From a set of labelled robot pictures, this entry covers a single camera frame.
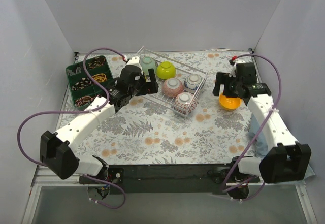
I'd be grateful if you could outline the pink patterned bowl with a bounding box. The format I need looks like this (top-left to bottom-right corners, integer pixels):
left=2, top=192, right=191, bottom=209
left=162, top=78, right=184, bottom=98

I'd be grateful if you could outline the lime green bowl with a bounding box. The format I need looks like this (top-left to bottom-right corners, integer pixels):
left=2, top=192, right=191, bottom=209
left=156, top=61, right=176, bottom=80

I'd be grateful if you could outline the orange bowl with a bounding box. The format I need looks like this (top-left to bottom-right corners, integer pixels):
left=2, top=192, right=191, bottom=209
left=219, top=93, right=241, bottom=111

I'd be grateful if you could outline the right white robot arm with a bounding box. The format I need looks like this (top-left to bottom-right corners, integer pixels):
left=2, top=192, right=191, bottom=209
left=213, top=61, right=311, bottom=183

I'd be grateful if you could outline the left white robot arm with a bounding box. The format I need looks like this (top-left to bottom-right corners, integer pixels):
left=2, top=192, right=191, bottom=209
left=40, top=65, right=158, bottom=183

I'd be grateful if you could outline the pale green ceramic bowl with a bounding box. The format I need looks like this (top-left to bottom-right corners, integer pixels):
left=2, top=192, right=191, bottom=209
left=140, top=56, right=158, bottom=75

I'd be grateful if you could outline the blue patterned white bowl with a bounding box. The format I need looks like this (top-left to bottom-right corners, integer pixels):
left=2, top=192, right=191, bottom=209
left=183, top=74, right=203, bottom=93

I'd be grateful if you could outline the red diamond patterned bowl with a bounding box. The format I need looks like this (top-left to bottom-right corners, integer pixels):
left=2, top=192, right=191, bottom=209
left=174, top=92, right=198, bottom=115

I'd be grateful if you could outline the green compartment organizer tray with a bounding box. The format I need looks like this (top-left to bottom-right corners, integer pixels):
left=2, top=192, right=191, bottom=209
left=66, top=55, right=113, bottom=111

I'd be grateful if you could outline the blue cloth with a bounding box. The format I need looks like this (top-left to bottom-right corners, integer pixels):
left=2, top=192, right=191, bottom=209
left=248, top=115, right=315, bottom=185

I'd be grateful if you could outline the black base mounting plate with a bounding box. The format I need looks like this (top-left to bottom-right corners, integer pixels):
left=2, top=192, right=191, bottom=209
left=78, top=165, right=254, bottom=199

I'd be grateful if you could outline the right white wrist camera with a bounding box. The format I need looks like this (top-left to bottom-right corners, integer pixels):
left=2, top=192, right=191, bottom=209
left=229, top=56, right=246, bottom=77

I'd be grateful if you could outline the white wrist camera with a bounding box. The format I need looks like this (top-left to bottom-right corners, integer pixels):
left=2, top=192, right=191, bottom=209
left=229, top=56, right=246, bottom=77
left=124, top=56, right=142, bottom=72

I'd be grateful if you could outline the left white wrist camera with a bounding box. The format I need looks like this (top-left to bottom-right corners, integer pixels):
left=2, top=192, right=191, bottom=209
left=124, top=56, right=142, bottom=72

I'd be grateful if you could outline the white wire dish rack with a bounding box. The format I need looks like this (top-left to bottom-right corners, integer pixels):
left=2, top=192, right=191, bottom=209
left=136, top=47, right=208, bottom=117

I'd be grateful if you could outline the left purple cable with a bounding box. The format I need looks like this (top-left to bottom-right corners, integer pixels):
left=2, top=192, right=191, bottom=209
left=17, top=47, right=127, bottom=209

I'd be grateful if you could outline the purple cable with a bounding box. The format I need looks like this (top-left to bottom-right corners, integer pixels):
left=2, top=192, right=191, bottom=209
left=220, top=54, right=282, bottom=202
left=17, top=47, right=127, bottom=209

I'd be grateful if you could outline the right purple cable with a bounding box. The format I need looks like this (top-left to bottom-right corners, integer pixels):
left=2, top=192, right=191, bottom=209
left=220, top=54, right=282, bottom=202

